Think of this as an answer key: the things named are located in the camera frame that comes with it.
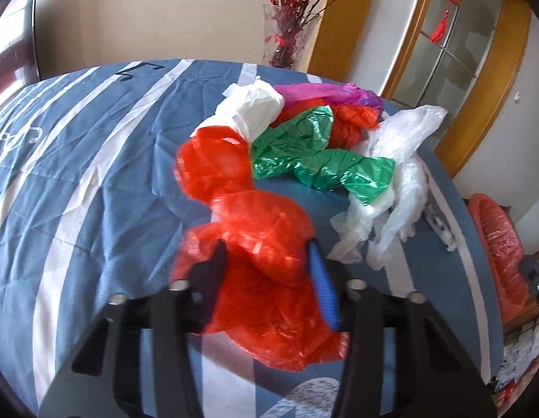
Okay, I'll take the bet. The clear white plastic bag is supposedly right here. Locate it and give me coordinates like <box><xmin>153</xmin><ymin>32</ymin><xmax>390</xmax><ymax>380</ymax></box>
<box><xmin>328</xmin><ymin>105</ymin><xmax>447</xmax><ymax>271</ymax></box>

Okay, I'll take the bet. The dark green plastic bag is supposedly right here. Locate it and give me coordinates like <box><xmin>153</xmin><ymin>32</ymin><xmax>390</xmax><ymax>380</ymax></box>
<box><xmin>251</xmin><ymin>106</ymin><xmax>395</xmax><ymax>205</ymax></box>

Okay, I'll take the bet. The pink basket with red liner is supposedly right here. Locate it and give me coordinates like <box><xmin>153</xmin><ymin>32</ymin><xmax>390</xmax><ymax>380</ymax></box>
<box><xmin>468</xmin><ymin>193</ymin><xmax>529</xmax><ymax>324</ymax></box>

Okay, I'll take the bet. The white paw-print bag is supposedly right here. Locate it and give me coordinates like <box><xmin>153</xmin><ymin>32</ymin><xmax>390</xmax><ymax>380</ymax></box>
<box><xmin>423</xmin><ymin>203</ymin><xmax>457</xmax><ymax>252</ymax></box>

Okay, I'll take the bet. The blue white striped tablecloth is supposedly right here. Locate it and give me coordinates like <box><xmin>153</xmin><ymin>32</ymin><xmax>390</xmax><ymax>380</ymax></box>
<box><xmin>0</xmin><ymin>60</ymin><xmax>504</xmax><ymax>417</ymax></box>

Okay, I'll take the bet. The small red plastic bag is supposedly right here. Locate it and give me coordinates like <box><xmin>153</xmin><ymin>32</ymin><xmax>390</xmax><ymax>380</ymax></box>
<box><xmin>270</xmin><ymin>98</ymin><xmax>382</xmax><ymax>149</ymax></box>

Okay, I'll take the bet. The frosted glass sliding door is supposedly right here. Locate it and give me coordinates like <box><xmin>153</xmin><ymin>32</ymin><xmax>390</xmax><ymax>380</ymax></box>
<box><xmin>384</xmin><ymin>0</ymin><xmax>532</xmax><ymax>177</ymax></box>

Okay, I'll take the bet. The purple plastic bag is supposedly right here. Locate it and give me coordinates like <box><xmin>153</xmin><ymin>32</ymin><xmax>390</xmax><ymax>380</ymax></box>
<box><xmin>274</xmin><ymin>83</ymin><xmax>384</xmax><ymax>113</ymax></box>

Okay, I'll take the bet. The white opaque plastic bag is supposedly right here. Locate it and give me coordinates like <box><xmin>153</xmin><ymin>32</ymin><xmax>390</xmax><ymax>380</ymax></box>
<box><xmin>190</xmin><ymin>78</ymin><xmax>284</xmax><ymax>144</ymax></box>

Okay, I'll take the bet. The glass vase with red branches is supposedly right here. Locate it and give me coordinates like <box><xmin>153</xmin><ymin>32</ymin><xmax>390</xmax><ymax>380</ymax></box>
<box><xmin>258</xmin><ymin>0</ymin><xmax>440</xmax><ymax>71</ymax></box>

